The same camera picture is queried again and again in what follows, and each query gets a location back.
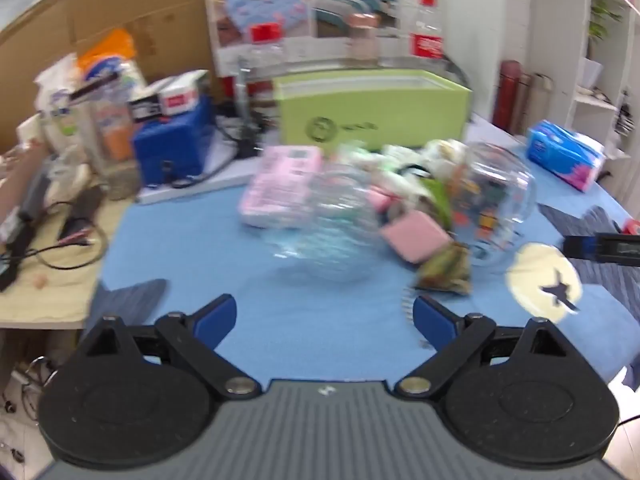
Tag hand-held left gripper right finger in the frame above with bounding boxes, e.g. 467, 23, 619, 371
394, 295, 568, 401

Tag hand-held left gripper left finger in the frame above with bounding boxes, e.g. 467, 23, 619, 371
82, 294, 263, 402

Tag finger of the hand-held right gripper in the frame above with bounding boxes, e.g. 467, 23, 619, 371
561, 232, 640, 264

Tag green snack packet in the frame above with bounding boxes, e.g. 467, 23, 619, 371
415, 242, 473, 293

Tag pink sponge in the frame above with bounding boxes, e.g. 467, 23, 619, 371
379, 210, 451, 263

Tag white plush toy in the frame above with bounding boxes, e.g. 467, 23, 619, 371
422, 139, 471, 176

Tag light green cardboard box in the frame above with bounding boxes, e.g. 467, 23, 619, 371
272, 71, 473, 153

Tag white green soft bundle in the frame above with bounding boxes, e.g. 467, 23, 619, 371
337, 141, 386, 176

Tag blue printed blanket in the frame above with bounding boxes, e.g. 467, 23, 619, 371
85, 110, 640, 391

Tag blue tissue pack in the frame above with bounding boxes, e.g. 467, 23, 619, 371
525, 120, 607, 193

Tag clear plastic bottle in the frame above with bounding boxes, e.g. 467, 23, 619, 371
265, 165, 383, 281

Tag white shelf unit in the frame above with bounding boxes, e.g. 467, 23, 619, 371
565, 0, 640, 161

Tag pink calculator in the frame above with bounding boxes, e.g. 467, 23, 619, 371
237, 145, 323, 228

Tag brown thermos flask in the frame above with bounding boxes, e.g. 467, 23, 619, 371
520, 72, 553, 136

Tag blue power supply unit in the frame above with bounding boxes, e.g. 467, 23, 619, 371
132, 95, 216, 188

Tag red thermos flask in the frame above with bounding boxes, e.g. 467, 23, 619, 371
492, 60, 521, 133

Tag metal key rings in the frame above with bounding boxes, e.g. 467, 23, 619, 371
15, 355, 61, 401

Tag black stand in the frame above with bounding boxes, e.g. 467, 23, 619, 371
235, 57, 266, 158

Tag clear jar with orange contents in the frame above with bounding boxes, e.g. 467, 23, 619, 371
87, 70, 141, 196

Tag black hand tool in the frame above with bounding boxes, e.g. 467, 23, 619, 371
0, 175, 61, 291

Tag white red small box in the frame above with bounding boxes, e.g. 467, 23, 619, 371
159, 72, 211, 116

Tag green potted plant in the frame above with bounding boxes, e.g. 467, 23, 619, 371
585, 0, 623, 86

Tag pile of plastic bags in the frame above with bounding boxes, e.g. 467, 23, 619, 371
35, 30, 146, 161

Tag red label clear bottle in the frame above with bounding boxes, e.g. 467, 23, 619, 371
247, 24, 287, 78

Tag red label cola bottle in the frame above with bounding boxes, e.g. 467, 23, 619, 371
409, 0, 446, 61

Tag pink cap clear bottle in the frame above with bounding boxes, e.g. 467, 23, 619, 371
346, 12, 381, 66

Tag bedding picture poster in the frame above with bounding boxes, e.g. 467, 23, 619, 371
202, 0, 401, 63

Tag brown cardboard box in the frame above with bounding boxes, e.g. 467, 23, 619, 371
0, 0, 216, 126

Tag black cable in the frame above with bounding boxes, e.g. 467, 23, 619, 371
35, 200, 108, 268

